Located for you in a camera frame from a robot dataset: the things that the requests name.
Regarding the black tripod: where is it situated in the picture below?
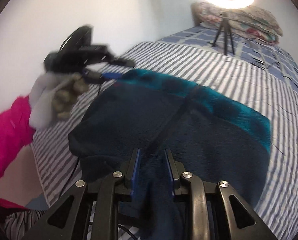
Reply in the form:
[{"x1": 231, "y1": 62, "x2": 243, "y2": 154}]
[{"x1": 210, "y1": 11, "x2": 235, "y2": 55}]

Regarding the blue checkered bed sheet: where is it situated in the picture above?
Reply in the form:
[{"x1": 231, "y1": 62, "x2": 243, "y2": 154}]
[{"x1": 161, "y1": 25, "x2": 298, "y2": 93}]

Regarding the black ring light cable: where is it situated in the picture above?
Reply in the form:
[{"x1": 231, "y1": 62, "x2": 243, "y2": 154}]
[{"x1": 226, "y1": 54, "x2": 298, "y2": 95}]

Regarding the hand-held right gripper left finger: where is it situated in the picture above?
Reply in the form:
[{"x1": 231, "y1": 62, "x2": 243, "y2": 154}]
[{"x1": 22, "y1": 148, "x2": 141, "y2": 240}]

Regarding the teal plaid fleece jacket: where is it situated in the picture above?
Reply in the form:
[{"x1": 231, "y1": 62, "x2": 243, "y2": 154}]
[{"x1": 68, "y1": 69, "x2": 273, "y2": 240}]

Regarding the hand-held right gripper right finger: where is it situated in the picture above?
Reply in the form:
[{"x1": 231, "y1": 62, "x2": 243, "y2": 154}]
[{"x1": 164, "y1": 148, "x2": 279, "y2": 240}]

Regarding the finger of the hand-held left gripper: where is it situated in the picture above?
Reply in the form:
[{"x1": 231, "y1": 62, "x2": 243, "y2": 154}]
[
  {"x1": 81, "y1": 70, "x2": 124, "y2": 83},
  {"x1": 103, "y1": 54, "x2": 136, "y2": 68}
]

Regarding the folded floral quilt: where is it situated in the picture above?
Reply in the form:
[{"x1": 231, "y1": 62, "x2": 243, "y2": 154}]
[{"x1": 191, "y1": 1, "x2": 283, "y2": 44}]

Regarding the person's left forearm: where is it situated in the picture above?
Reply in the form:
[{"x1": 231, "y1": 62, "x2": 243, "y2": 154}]
[{"x1": 0, "y1": 94, "x2": 37, "y2": 187}]

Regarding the person's left hand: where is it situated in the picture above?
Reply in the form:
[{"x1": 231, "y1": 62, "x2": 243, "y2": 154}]
[{"x1": 29, "y1": 71, "x2": 89, "y2": 131}]

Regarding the person's pink jacket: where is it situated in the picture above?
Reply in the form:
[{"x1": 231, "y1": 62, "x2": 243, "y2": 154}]
[{"x1": 0, "y1": 192, "x2": 31, "y2": 212}]

